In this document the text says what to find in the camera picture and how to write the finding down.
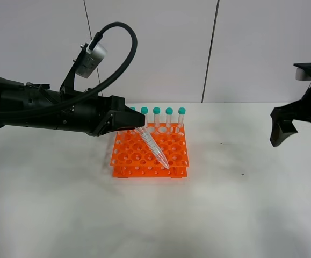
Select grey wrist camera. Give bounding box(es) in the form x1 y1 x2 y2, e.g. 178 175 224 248
295 68 311 81
74 40 107 78

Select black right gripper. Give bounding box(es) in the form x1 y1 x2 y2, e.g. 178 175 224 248
270 62 311 147

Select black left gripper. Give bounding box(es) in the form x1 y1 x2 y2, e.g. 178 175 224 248
90 95 145 137

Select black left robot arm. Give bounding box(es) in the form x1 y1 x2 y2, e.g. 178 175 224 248
0 77 146 137

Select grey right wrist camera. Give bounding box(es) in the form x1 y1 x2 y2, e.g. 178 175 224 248
295 68 311 81

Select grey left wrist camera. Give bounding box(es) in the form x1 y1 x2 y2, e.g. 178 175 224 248
74 40 107 78

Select black left camera cable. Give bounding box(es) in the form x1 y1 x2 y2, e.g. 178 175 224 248
0 22 138 119

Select orange test tube rack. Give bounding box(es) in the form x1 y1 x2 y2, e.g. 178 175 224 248
110 123 189 178

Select clear tube teal cap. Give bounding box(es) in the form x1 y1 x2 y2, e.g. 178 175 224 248
135 127 170 169

